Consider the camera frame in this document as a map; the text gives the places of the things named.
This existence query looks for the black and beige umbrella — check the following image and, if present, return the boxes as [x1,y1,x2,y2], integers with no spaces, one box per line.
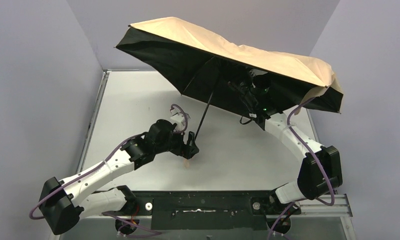
[115,16,344,168]

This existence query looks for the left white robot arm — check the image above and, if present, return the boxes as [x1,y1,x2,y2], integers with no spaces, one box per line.
[37,119,199,235]

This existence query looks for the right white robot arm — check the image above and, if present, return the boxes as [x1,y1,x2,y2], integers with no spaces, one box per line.
[228,72,343,206]

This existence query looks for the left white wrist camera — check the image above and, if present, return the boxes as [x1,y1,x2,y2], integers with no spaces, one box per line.
[170,112,190,133]

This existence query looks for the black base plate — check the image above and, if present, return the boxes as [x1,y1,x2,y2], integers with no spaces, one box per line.
[115,190,287,231]

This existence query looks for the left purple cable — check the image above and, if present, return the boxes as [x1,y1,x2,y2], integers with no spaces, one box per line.
[28,103,189,239]

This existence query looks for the aluminium frame rail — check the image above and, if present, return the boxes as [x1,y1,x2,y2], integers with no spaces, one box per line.
[49,195,357,240]

